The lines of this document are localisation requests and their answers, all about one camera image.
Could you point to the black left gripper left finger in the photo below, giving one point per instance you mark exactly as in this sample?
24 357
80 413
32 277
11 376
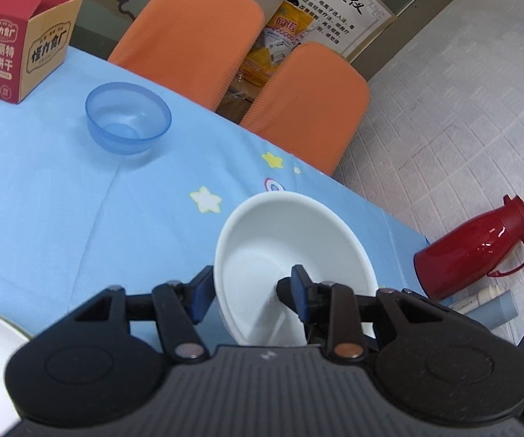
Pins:
176 308

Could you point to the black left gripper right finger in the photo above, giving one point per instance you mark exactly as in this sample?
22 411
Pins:
332 314

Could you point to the white ribbed bowl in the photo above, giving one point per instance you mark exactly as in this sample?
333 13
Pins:
261 241

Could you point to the blue translucent plastic bowl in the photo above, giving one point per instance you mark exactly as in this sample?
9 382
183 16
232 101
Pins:
125 118

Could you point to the white tube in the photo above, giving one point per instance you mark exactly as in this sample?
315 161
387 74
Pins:
469 303

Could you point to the blue cartoon pig tablecloth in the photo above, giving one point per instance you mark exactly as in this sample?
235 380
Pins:
75 219

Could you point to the red thermos jug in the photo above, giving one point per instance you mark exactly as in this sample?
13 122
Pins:
472 251

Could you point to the green plate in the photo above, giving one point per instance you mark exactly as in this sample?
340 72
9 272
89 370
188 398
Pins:
18 327

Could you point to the right orange chair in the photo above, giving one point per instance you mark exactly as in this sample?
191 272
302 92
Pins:
311 107

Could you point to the orange chair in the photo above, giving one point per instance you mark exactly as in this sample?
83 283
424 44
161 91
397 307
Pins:
311 107
192 47

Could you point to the left orange chair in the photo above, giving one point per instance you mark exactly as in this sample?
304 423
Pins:
192 47

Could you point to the yellow snack bag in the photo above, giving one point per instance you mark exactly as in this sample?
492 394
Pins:
285 30

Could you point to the white poster with chinese text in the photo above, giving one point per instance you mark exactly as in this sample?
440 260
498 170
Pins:
346 26

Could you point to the red cracker box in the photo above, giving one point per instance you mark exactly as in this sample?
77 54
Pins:
16 41

